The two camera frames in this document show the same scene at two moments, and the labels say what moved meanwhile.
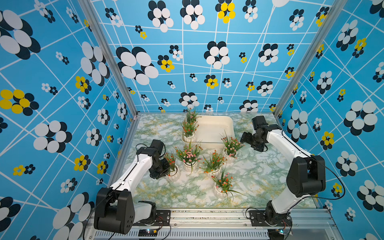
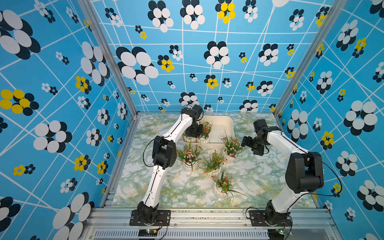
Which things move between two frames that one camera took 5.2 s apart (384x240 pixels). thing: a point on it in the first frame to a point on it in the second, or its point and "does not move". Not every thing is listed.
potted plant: x=231 y=145 does not move
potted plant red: x=172 y=174 to x=206 y=128
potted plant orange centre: x=213 y=165 does not move
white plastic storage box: x=211 y=129 does not move
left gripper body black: x=161 y=169 to x=195 y=130
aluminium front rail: x=304 y=224 does not move
